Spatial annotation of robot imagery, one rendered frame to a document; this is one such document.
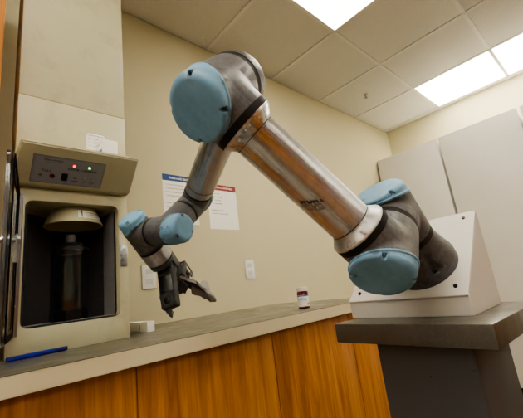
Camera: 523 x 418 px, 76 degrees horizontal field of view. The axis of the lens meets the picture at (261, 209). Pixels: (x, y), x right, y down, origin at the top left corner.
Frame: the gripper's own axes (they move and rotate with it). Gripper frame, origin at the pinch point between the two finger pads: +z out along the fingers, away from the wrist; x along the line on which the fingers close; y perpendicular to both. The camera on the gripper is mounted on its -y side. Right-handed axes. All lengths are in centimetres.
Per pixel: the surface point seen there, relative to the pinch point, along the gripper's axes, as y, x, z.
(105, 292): 16.3, 32.2, -7.9
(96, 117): 47, 13, -57
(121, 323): 2.8, 24.2, -3.1
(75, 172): 23, 18, -47
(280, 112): 190, -52, 4
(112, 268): 17.0, 24.4, -15.2
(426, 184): 198, -154, 124
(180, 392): -21.5, 4.1, 5.0
